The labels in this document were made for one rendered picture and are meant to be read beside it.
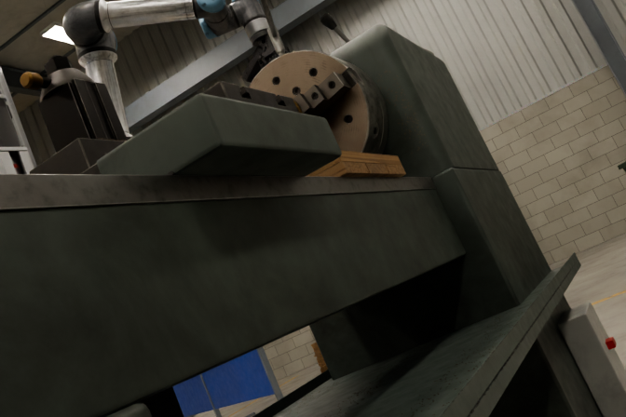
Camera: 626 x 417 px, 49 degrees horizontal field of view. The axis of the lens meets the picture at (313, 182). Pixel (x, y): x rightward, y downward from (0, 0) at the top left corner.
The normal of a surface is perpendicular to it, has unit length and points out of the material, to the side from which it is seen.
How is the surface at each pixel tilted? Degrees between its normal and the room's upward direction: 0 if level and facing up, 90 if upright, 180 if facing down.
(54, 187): 90
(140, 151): 90
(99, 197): 90
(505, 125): 90
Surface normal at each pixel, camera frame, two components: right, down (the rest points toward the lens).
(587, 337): -0.43, 0.00
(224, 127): 0.81, -0.44
